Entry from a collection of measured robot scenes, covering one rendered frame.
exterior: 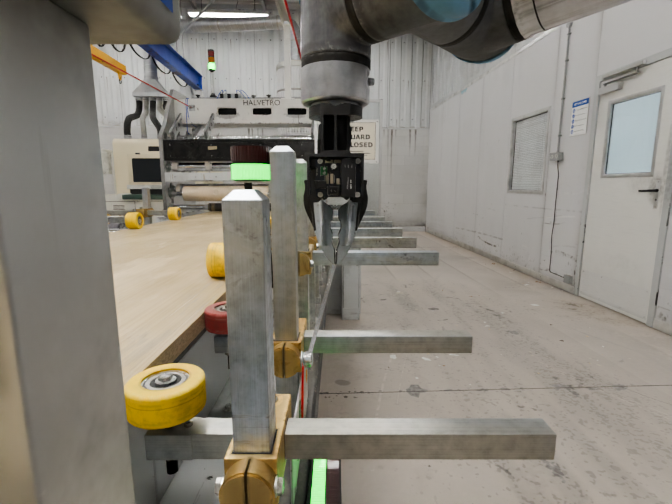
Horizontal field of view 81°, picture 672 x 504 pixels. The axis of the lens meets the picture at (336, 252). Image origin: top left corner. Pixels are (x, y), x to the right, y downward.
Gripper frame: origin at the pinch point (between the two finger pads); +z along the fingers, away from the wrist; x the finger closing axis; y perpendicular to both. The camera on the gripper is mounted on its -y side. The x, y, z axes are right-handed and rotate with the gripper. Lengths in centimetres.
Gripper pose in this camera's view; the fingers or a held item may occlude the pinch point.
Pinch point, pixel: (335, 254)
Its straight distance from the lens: 57.3
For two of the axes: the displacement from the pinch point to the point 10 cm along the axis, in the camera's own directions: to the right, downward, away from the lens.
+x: 10.0, 0.0, 0.0
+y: 0.0, 1.7, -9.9
